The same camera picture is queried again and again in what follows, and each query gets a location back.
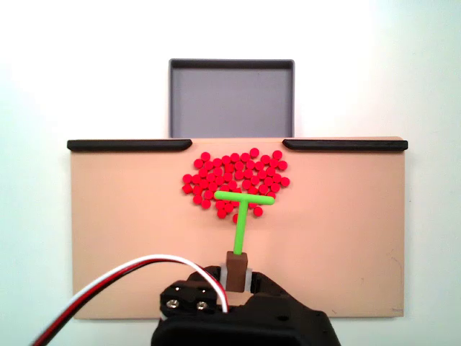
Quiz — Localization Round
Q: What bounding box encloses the beige board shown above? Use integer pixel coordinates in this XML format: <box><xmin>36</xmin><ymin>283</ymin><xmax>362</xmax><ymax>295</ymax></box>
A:
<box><xmin>71</xmin><ymin>136</ymin><xmax>406</xmax><ymax>321</ymax></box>

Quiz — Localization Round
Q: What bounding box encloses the grey plastic tray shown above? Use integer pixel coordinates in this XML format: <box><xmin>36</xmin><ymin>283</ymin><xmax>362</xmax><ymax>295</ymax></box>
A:
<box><xmin>168</xmin><ymin>58</ymin><xmax>296</xmax><ymax>139</ymax></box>

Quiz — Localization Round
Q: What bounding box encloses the white red black servo cable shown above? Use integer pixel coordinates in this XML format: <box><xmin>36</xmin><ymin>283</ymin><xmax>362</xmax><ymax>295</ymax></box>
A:
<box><xmin>27</xmin><ymin>254</ymin><xmax>230</xmax><ymax>346</ymax></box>

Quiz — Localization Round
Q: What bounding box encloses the green T-tool with brown handle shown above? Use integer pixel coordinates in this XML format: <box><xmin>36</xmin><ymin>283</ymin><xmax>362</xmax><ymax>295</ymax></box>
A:
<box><xmin>214</xmin><ymin>190</ymin><xmax>277</xmax><ymax>292</ymax></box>

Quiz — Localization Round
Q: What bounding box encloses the black foam strip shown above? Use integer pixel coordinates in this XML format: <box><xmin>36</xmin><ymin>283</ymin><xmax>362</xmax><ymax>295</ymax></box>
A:
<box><xmin>66</xmin><ymin>139</ymin><xmax>193</xmax><ymax>152</ymax></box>
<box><xmin>282</xmin><ymin>138</ymin><xmax>409</xmax><ymax>152</ymax></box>

